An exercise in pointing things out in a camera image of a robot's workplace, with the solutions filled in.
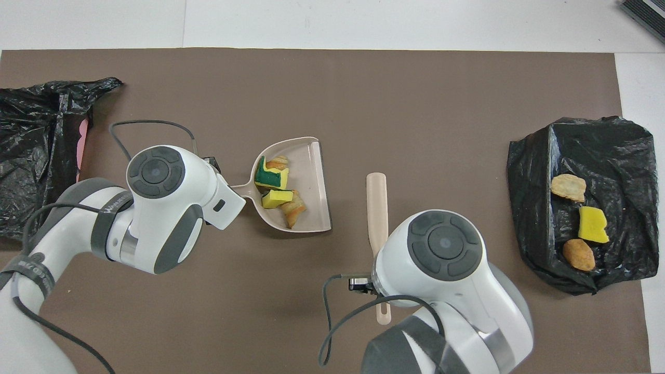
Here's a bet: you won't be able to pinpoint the beige plastic dustpan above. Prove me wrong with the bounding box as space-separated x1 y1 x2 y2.
229 137 332 233

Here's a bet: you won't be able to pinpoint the beige hand brush black bristles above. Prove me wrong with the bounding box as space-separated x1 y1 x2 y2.
366 172 391 326

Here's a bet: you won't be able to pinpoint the small yellow sponge piece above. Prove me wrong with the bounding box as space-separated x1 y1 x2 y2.
261 190 295 209

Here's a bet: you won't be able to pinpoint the yellow and green scouring sponge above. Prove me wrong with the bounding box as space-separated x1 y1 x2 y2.
254 156 289 190

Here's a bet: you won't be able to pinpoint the brown oval bread roll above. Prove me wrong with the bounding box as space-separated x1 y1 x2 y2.
562 238 596 272

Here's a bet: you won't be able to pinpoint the large yellow sponge piece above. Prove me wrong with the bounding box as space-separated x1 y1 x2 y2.
578 206 609 244

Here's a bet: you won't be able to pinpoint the right black trash bag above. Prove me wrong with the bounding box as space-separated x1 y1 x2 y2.
507 115 660 297

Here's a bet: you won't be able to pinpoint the black trash bag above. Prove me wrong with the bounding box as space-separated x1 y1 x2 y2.
0 77 124 239
507 115 660 297

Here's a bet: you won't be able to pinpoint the left black trash bag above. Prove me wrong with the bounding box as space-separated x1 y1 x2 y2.
0 77 124 239

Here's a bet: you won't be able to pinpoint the brown table mat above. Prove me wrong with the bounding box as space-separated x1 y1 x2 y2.
0 48 653 374

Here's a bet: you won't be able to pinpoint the dark grey ribbed panel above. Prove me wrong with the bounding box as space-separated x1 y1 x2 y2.
619 0 665 45

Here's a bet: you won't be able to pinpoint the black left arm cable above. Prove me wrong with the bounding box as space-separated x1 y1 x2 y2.
10 121 199 374

